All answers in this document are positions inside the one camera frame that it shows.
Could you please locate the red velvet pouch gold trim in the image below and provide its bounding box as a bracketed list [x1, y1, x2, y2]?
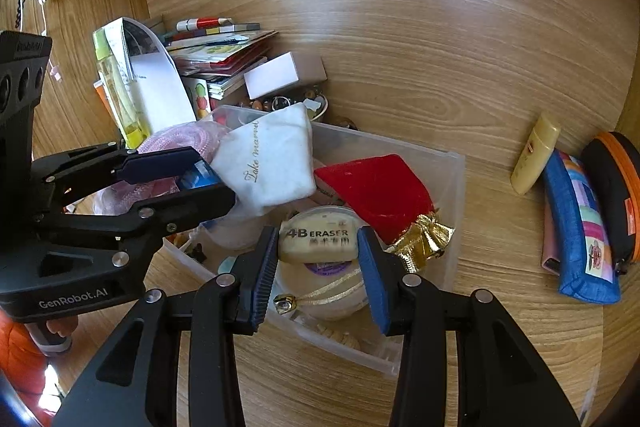
[272, 154, 457, 314]

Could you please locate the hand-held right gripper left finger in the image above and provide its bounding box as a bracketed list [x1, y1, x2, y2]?
[52, 226, 281, 427]

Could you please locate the blue patchwork pouch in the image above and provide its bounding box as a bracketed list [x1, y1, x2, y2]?
[542, 149, 622, 306]

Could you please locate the red white marker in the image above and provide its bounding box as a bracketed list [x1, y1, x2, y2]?
[176, 16, 234, 33]

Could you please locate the card with coloured dots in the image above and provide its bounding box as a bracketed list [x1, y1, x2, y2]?
[182, 77, 212, 122]

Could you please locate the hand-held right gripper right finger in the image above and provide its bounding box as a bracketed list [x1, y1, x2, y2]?
[356, 226, 581, 427]

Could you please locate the white cardboard box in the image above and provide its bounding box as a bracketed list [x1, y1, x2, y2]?
[243, 52, 328, 100]

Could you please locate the cream squeeze tube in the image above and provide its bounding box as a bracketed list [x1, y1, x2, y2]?
[510, 112, 562, 196]

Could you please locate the person's left hand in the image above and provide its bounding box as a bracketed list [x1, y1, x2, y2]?
[46, 318, 77, 341]

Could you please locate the stack of booklets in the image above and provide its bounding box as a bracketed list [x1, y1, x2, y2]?
[165, 21, 281, 100]

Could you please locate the person's orange clothing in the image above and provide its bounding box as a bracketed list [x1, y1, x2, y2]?
[0, 307, 57, 414]

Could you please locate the folded white paper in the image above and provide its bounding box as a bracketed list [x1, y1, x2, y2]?
[92, 18, 197, 142]

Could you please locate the black orange zip case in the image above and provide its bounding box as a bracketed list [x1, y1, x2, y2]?
[580, 132, 640, 276]

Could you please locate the white cable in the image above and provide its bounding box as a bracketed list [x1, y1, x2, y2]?
[37, 0, 62, 81]

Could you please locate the orange tube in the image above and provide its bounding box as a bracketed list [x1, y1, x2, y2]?
[93, 79, 114, 118]

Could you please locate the pink mesh pouch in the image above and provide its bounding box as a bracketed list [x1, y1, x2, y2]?
[92, 122, 232, 215]

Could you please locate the round tub with purple label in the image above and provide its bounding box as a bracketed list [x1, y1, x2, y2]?
[274, 204, 372, 321]

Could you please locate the white drawstring pouch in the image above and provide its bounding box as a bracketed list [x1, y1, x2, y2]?
[210, 103, 317, 220]

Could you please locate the white eraser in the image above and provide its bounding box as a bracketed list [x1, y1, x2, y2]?
[277, 217, 361, 264]

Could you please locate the clear plastic storage bin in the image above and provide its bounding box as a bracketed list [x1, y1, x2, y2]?
[162, 104, 467, 377]

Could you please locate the wooden desktop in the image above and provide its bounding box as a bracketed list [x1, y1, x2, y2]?
[50, 72, 608, 427]

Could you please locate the yellow green bottle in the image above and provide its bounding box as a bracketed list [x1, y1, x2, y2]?
[94, 29, 152, 150]

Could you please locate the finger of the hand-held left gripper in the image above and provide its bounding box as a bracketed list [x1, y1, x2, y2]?
[30, 146, 202, 208]
[35, 184, 237, 269]

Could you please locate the bowl of small trinkets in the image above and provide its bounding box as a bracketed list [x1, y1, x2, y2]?
[245, 87, 331, 126]

